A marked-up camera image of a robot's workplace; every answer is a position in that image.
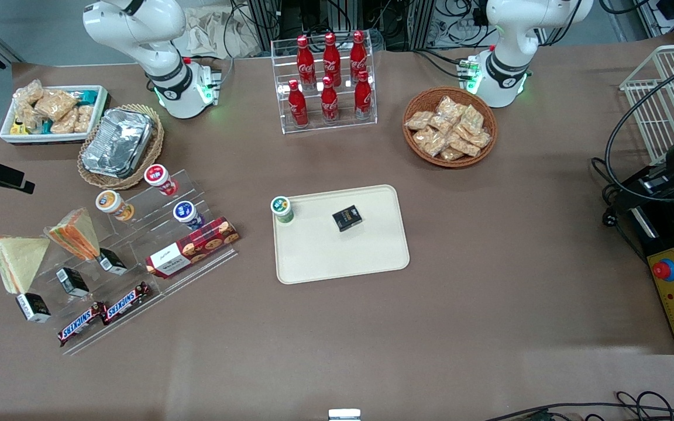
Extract triangle sandwich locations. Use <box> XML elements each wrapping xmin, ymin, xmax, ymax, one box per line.
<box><xmin>0</xmin><ymin>236</ymin><xmax>51</xmax><ymax>295</ymax></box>
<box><xmin>44</xmin><ymin>208</ymin><xmax>101</xmax><ymax>261</ymax></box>

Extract cream plastic tray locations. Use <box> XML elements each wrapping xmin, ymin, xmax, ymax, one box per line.
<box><xmin>271</xmin><ymin>185</ymin><xmax>411</xmax><ymax>285</ymax></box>

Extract white rectangular bin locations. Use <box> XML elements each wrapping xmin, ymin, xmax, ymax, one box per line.
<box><xmin>0</xmin><ymin>85</ymin><xmax>109</xmax><ymax>144</ymax></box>

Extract orange lid yogurt cup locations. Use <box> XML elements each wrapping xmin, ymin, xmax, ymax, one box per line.
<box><xmin>95</xmin><ymin>190</ymin><xmax>135</xmax><ymax>222</ymax></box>

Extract silver foil container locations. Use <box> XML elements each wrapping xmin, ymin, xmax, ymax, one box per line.
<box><xmin>81</xmin><ymin>108</ymin><xmax>156</xmax><ymax>179</ymax></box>

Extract small black chocolate box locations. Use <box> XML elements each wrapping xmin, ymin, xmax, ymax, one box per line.
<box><xmin>16</xmin><ymin>292</ymin><xmax>51</xmax><ymax>323</ymax></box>
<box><xmin>332</xmin><ymin>205</ymin><xmax>363</xmax><ymax>232</ymax></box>
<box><xmin>98</xmin><ymin>249</ymin><xmax>128</xmax><ymax>275</ymax></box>
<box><xmin>56</xmin><ymin>267</ymin><xmax>90</xmax><ymax>297</ymax></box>

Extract clear acrylic stepped stand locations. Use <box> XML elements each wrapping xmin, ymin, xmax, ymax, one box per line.
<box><xmin>4</xmin><ymin>170</ymin><xmax>238</xmax><ymax>356</ymax></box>

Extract red lid yogurt cup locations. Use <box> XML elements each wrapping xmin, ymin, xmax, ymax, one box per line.
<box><xmin>144</xmin><ymin>164</ymin><xmax>178</xmax><ymax>196</ymax></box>

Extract oval tan wicker basket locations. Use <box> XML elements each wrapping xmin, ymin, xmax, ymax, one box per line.
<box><xmin>77</xmin><ymin>104</ymin><xmax>165</xmax><ymax>190</ymax></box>

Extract Snickers chocolate bar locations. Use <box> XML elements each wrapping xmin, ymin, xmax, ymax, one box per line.
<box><xmin>58</xmin><ymin>302</ymin><xmax>106</xmax><ymax>347</ymax></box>
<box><xmin>101</xmin><ymin>282</ymin><xmax>152</xmax><ymax>325</ymax></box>

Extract blue lid yogurt cup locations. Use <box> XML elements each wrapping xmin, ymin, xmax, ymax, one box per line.
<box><xmin>173</xmin><ymin>201</ymin><xmax>204</xmax><ymax>230</ymax></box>

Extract red plaid cookie box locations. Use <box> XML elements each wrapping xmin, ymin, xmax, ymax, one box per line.
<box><xmin>146</xmin><ymin>217</ymin><xmax>240</xmax><ymax>278</ymax></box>

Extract round brown wicker basket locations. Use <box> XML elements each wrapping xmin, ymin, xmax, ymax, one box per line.
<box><xmin>403</xmin><ymin>87</ymin><xmax>498</xmax><ymax>168</ymax></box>

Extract beige cloth bag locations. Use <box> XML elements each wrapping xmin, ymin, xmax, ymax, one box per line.
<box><xmin>173</xmin><ymin>6</ymin><xmax>262</xmax><ymax>59</ymax></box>

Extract green lid yogurt cup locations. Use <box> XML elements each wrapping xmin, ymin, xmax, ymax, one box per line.
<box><xmin>271</xmin><ymin>196</ymin><xmax>295</xmax><ymax>225</ymax></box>

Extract red cola bottle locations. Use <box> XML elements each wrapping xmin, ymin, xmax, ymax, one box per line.
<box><xmin>288</xmin><ymin>80</ymin><xmax>308</xmax><ymax>127</ymax></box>
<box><xmin>321</xmin><ymin>76</ymin><xmax>339</xmax><ymax>124</ymax></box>
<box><xmin>354</xmin><ymin>70</ymin><xmax>373</xmax><ymax>120</ymax></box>
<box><xmin>323</xmin><ymin>32</ymin><xmax>342</xmax><ymax>87</ymax></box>
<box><xmin>350</xmin><ymin>30</ymin><xmax>368</xmax><ymax>82</ymax></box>
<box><xmin>297</xmin><ymin>35</ymin><xmax>316</xmax><ymax>89</ymax></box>

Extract clear acrylic bottle rack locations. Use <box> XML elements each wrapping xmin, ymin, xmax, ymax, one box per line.
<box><xmin>271</xmin><ymin>32</ymin><xmax>377</xmax><ymax>135</ymax></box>

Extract black cable with plug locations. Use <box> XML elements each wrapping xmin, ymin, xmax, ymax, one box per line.
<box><xmin>592</xmin><ymin>157</ymin><xmax>636</xmax><ymax>258</ymax></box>

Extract black looped cable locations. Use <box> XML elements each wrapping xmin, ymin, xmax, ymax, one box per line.
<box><xmin>604</xmin><ymin>53</ymin><xmax>674</xmax><ymax>202</ymax></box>

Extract white wire basket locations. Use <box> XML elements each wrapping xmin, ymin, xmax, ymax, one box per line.
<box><xmin>619</xmin><ymin>44</ymin><xmax>674</xmax><ymax>164</ymax></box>

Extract black cables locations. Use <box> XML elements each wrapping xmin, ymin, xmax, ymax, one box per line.
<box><xmin>483</xmin><ymin>391</ymin><xmax>674</xmax><ymax>421</ymax></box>

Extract aluminium frame rack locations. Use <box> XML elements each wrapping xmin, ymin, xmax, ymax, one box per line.
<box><xmin>246</xmin><ymin>0</ymin><xmax>437</xmax><ymax>50</ymax></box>

